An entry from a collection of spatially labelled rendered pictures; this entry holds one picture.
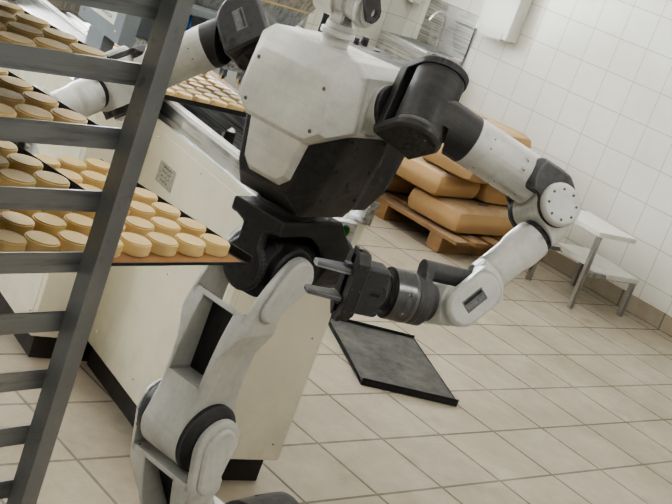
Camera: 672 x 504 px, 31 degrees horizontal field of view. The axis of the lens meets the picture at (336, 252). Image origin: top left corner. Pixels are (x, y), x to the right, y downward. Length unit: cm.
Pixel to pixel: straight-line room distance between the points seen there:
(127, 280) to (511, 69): 461
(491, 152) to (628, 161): 525
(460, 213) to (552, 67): 134
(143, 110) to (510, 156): 75
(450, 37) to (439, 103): 621
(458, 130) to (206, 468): 79
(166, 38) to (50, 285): 228
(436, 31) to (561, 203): 628
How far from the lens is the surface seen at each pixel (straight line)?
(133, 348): 367
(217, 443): 233
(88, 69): 159
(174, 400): 235
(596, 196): 745
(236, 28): 234
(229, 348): 227
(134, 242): 182
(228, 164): 335
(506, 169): 214
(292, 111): 216
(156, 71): 162
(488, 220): 706
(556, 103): 770
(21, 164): 172
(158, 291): 357
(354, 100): 212
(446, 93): 210
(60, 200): 164
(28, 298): 392
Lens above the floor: 162
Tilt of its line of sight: 15 degrees down
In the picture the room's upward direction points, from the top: 20 degrees clockwise
